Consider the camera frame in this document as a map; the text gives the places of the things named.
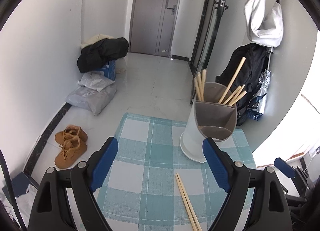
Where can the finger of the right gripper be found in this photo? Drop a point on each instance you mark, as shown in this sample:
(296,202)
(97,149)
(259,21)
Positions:
(294,173)

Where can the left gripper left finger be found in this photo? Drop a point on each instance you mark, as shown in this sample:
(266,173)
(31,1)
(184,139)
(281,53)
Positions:
(51,209)

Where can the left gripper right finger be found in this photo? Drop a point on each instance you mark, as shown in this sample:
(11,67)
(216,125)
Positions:
(269,209)

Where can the bamboo chopstick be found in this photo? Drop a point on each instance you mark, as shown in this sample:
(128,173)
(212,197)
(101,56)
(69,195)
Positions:
(186,203)
(232,80)
(234,95)
(242,94)
(191,206)
(197,89)
(203,81)
(199,80)

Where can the blue torn paper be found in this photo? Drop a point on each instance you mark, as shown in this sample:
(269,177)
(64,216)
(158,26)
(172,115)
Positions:
(25,189)

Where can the tan suede boot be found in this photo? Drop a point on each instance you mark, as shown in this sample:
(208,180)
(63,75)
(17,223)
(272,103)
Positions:
(70,132)
(71,150)

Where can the silver blue folded umbrella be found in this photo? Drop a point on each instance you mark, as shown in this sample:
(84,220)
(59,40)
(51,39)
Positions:
(257,104)

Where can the teal checkered placemat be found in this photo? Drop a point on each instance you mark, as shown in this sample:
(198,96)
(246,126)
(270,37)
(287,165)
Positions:
(140,191)

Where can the white grey utensil holder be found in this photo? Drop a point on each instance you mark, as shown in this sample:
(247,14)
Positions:
(207,118)

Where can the black backpack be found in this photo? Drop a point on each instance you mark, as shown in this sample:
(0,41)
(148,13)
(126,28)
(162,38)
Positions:
(249,74)

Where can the grey plastic parcel bag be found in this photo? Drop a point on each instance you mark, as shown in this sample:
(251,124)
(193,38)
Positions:
(92,100)

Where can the white plastic parcel bag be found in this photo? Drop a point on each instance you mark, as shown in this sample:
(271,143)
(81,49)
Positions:
(95,81)

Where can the blue white cardboard box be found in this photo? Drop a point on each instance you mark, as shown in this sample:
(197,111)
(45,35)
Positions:
(108,70)

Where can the white hanging bag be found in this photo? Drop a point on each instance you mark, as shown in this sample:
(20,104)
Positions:
(265,29)

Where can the black jacket pile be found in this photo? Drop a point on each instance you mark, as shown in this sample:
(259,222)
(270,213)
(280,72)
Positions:
(102,51)

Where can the black framed glass door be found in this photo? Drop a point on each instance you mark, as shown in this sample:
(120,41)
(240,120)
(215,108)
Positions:
(207,32)

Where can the grey entrance door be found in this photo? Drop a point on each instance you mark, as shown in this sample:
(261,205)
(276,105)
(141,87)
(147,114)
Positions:
(152,26)

